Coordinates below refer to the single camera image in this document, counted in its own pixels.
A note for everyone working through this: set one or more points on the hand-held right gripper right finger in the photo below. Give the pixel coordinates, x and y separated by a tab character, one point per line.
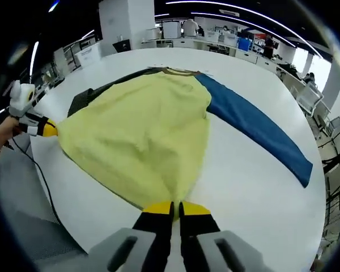
209	246

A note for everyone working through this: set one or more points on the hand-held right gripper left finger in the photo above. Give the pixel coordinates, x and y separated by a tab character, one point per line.
147	243

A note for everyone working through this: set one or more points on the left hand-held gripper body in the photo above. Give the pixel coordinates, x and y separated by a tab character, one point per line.
22	97

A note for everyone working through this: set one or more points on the yellow blue black garment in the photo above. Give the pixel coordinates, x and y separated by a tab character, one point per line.
144	127

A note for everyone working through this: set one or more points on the person's left hand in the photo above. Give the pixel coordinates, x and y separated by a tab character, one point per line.
11	127

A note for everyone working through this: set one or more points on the white storage bin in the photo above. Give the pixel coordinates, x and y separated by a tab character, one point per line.
88	55

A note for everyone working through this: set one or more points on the black bin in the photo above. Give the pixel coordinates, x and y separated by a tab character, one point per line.
122	46

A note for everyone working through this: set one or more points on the white round appliance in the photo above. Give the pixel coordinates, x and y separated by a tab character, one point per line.
153	34

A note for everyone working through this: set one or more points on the black tripod stand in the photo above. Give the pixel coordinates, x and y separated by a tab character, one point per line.
337	158

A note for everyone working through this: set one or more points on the white box appliance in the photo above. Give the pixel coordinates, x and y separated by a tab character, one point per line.
172	29

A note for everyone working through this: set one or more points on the white office chair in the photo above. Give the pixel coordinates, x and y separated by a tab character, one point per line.
309	97

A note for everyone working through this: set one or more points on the white storage crate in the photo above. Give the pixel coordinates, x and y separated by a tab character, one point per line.
212	37

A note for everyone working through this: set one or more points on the dark clothes pile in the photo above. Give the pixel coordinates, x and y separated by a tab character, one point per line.
289	70

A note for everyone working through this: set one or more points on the long white counter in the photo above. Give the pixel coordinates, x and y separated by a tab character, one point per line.
243	55

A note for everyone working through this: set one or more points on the blue box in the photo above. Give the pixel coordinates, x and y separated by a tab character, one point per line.
244	44

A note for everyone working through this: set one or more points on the ceiling air vent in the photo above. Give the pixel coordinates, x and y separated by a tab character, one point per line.
229	12

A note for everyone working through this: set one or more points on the red blue wall display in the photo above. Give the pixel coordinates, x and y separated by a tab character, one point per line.
255	34

